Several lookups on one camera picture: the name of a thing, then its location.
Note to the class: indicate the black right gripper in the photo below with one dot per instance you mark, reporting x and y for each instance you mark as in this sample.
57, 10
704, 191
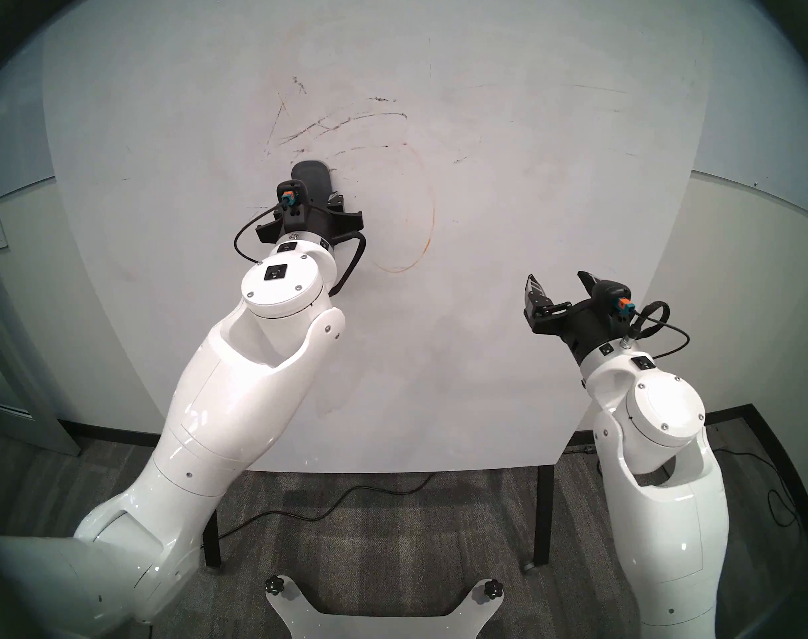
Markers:
580, 328

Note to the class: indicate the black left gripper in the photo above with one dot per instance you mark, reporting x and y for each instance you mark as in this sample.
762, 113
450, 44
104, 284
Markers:
314, 223

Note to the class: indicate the dark grey whiteboard eraser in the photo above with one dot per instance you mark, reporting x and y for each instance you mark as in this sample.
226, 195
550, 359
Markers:
313, 178

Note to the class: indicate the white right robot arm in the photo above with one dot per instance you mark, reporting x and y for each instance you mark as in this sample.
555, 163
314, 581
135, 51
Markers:
663, 458

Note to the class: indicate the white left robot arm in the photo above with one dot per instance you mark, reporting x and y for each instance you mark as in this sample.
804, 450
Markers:
211, 411

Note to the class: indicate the large white whiteboard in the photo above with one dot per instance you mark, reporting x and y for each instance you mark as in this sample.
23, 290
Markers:
510, 178

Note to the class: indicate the black table leg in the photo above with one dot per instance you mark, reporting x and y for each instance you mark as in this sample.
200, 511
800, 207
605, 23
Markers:
211, 541
543, 511

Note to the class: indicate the black star knob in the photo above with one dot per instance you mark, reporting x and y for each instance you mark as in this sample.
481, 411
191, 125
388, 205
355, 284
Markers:
492, 588
275, 585

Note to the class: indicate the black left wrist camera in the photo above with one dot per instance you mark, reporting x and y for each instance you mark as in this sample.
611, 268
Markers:
291, 198

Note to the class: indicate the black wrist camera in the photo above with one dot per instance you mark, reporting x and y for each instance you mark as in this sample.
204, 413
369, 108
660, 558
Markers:
613, 297
291, 198

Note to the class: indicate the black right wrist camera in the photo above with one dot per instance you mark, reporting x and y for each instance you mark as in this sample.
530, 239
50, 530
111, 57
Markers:
613, 297

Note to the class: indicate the wall glass board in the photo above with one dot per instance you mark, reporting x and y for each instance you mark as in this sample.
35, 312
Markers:
11, 145
763, 145

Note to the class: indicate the glass door with grey frame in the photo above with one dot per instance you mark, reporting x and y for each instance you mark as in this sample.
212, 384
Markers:
11, 378

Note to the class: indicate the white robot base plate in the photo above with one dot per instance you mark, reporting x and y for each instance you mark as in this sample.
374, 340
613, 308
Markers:
384, 628

